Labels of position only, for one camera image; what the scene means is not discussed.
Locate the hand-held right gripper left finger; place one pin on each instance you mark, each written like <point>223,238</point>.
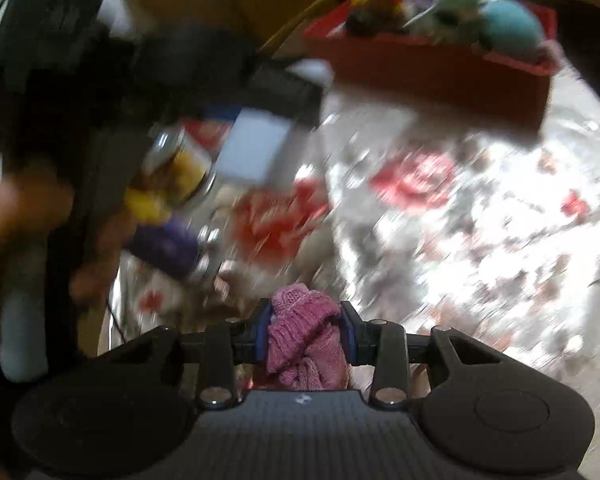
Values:
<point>262,329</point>

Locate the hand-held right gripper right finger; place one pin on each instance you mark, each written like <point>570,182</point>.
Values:
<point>347,331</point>

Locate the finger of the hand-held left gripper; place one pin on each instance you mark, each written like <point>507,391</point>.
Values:
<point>285,92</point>

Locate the pink knitted hat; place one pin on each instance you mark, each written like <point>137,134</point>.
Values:
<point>305,330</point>

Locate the white sponge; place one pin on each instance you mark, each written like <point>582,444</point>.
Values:
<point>252,145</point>

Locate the red cardboard box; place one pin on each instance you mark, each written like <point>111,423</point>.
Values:
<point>430,75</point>

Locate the red yellow soft toy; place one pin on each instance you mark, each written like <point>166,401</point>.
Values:
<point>375,10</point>

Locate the person's left hand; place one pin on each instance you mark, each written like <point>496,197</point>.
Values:
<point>15,210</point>

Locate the yellow labelled can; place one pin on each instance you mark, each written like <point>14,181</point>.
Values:
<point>185,170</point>

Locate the purple cloth item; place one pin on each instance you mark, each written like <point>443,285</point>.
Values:
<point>165,245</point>

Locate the floral shiny tablecloth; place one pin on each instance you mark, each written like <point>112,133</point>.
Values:
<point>480,240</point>

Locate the teal plush toy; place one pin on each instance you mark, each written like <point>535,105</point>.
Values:
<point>510,25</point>

